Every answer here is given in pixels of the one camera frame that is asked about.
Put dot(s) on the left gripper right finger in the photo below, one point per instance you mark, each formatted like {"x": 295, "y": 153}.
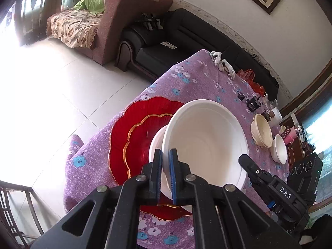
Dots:
{"x": 224, "y": 217}

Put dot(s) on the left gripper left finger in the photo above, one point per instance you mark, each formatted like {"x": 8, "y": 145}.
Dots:
{"x": 107, "y": 217}

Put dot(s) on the red gold-rimmed plate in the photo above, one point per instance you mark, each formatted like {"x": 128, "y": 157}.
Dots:
{"x": 140, "y": 136}

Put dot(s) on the cream plastic bowl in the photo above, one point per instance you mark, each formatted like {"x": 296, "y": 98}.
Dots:
{"x": 261, "y": 132}

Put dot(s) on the person's right hand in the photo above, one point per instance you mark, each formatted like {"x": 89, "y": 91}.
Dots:
{"x": 272, "y": 215}

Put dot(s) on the pink sleeved bottle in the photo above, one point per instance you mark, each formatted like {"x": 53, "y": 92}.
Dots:
{"x": 289, "y": 135}

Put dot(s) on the white plastic jar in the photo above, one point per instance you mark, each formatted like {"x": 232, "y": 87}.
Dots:
{"x": 275, "y": 117}

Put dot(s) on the wooden chair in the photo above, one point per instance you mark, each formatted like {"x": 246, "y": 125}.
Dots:
{"x": 11, "y": 234}

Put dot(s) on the black motor with label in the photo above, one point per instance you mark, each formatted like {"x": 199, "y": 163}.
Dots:
{"x": 253, "y": 103}

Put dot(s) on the red fluted plate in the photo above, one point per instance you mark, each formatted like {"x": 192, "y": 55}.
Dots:
{"x": 133, "y": 115}

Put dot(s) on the red plastic bag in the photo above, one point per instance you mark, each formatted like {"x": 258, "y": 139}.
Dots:
{"x": 248, "y": 76}

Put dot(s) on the black sofa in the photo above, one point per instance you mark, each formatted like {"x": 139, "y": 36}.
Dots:
{"x": 151, "y": 45}

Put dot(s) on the patterned blanket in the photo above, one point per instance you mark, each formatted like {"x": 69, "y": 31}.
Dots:
{"x": 75, "y": 28}

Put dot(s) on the maroon armchair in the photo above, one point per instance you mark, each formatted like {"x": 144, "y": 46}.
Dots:
{"x": 116, "y": 16}

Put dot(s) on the green cushion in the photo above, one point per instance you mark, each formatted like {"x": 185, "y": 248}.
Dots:
{"x": 92, "y": 6}

